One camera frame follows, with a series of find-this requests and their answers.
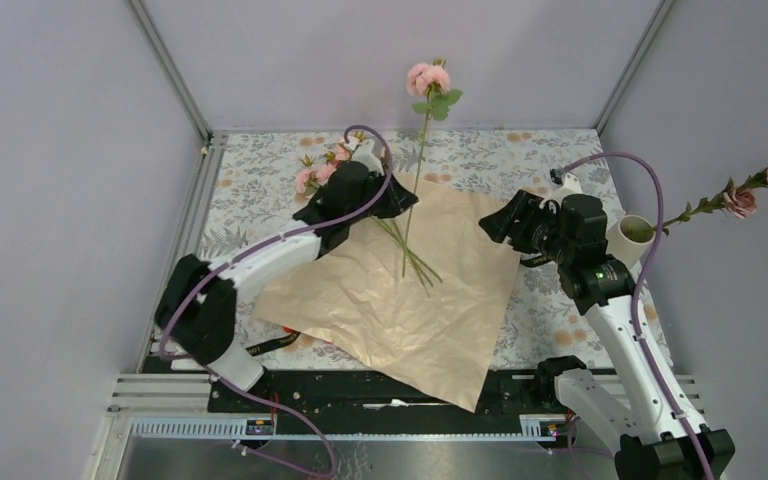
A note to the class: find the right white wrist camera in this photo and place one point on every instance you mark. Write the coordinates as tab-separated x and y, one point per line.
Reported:
570	185

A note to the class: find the peach orange rose stem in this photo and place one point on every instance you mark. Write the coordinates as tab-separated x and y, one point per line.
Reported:
342	153

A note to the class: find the light pink rose stem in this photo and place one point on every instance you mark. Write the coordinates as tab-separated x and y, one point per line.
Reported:
308	181

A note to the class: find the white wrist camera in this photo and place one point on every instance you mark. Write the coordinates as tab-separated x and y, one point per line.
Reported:
364	154
570	185

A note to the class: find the large pink rose stem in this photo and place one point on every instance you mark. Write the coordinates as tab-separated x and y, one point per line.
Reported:
431	82

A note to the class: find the beige cylindrical vase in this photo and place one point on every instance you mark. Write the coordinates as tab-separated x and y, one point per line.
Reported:
629	238

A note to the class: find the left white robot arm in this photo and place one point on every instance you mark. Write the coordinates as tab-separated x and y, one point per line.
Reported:
198	307

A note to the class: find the peach paper flower bouquet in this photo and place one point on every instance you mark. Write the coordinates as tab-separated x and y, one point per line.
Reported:
439	340

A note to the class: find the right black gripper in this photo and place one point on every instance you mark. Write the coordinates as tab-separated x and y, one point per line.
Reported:
501	222

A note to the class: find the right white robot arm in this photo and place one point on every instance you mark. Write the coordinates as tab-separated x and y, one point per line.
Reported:
657	433

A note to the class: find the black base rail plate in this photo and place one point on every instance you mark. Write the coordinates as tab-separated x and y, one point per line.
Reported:
356	402

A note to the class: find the dusty mauve rose stem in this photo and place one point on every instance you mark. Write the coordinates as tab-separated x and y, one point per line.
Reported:
737	199

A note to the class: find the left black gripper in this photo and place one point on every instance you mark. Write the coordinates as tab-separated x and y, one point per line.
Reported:
397	200

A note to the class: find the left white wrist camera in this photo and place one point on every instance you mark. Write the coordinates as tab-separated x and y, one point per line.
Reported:
364	154

